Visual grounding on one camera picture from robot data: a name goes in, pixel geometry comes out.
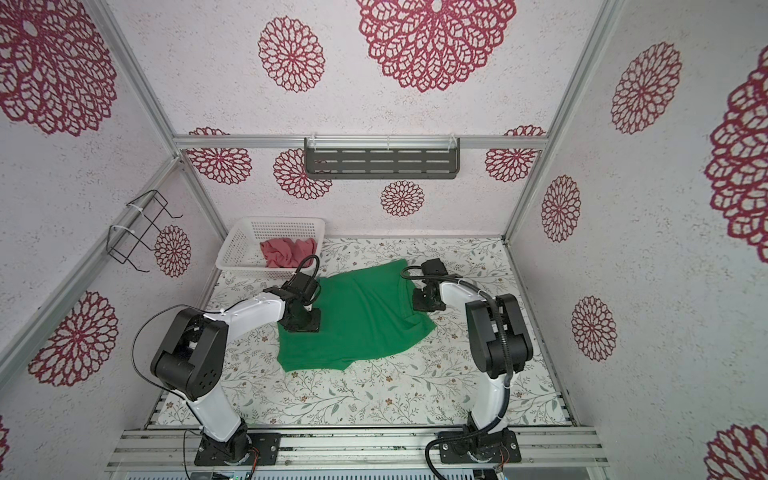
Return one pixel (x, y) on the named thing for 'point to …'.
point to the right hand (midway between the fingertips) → (420, 299)
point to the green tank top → (363, 311)
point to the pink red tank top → (284, 252)
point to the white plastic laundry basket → (240, 252)
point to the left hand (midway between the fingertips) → (311, 329)
